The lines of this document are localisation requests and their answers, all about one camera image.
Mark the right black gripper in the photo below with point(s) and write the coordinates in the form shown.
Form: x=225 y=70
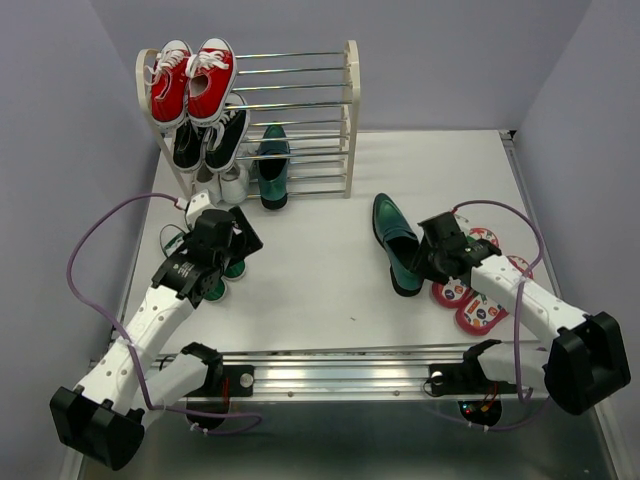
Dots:
x=419 y=261

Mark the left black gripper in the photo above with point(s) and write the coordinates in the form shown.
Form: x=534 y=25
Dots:
x=247 y=241

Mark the pink patterned flip-flop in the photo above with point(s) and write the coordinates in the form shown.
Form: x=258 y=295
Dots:
x=454 y=293
x=478 y=314

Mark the teal leather loafer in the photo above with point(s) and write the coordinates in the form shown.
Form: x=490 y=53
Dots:
x=272 y=172
x=396 y=237

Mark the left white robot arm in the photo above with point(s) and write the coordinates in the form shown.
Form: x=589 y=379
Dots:
x=106 y=414

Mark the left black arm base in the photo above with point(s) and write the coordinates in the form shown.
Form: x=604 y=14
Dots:
x=233 y=381

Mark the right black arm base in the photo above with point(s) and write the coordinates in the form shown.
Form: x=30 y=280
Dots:
x=478 y=398

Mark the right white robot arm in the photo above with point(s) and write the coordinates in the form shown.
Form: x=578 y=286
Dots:
x=581 y=359

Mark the cream shoe rack chrome bars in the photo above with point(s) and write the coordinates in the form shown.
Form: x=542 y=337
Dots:
x=315 y=96

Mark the right green canvas sneaker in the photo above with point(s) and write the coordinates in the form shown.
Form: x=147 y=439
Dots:
x=235 y=272

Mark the green canvas sneaker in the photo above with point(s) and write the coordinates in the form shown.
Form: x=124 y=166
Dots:
x=235 y=272
x=171 y=237

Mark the left green canvas sneaker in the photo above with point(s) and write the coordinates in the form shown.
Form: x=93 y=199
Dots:
x=171 y=237

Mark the right white sneaker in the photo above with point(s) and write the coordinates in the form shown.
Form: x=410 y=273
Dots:
x=234 y=184

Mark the white sneaker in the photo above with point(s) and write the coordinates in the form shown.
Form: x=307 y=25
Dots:
x=234 y=184
x=205 y=180

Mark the left white sneaker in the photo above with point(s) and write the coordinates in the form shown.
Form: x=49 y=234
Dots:
x=205 y=180

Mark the right black canvas sneaker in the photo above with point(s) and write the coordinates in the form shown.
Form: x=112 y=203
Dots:
x=221 y=141

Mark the black canvas sneaker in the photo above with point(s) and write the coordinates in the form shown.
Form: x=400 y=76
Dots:
x=187 y=147
x=221 y=141

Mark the left black canvas sneaker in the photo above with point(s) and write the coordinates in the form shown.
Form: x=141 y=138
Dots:
x=187 y=147

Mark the right red canvas sneaker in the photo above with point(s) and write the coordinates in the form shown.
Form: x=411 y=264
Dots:
x=211 y=73

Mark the red canvas sneaker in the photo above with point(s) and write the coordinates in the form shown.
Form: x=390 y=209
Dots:
x=168 y=85
x=211 y=73

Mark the left red canvas sneaker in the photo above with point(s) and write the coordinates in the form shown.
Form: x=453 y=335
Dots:
x=168 y=85

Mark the aluminium mounting rail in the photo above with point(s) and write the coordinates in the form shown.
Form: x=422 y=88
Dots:
x=277 y=378

